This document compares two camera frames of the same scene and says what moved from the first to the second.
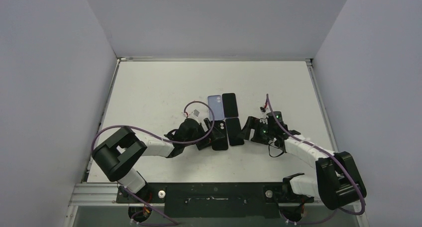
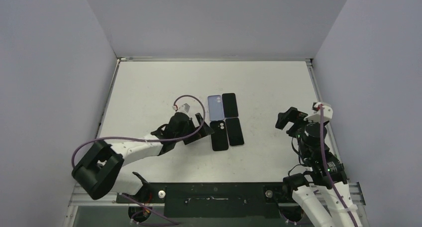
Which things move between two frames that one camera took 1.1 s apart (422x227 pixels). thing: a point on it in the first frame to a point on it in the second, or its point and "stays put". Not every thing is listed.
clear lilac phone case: (215, 101) stays put
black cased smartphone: (234, 128) stays put
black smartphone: (230, 105) stays put
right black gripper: (256, 131) to (293, 119)
